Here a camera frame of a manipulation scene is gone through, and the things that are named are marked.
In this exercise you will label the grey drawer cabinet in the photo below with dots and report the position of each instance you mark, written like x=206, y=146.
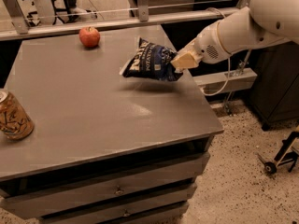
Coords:
x=105, y=149

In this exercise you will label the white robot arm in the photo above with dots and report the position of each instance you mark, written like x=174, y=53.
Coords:
x=260, y=24

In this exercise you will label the red apple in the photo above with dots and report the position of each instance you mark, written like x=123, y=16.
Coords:
x=89, y=37

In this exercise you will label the blue chip bag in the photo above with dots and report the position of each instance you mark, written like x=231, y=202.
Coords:
x=152, y=61

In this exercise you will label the tea drink can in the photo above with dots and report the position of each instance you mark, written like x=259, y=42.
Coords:
x=14, y=121

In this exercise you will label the metal railing frame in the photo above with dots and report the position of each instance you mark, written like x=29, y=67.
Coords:
x=28, y=19

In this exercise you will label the dark cabinet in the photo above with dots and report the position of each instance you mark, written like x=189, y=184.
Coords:
x=275, y=93

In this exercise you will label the grey metal box beam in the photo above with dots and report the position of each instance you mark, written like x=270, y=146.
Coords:
x=223, y=82

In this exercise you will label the black wheeled cart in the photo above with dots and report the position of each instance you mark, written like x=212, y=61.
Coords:
x=288, y=153

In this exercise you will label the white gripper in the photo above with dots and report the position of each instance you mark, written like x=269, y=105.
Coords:
x=207, y=48

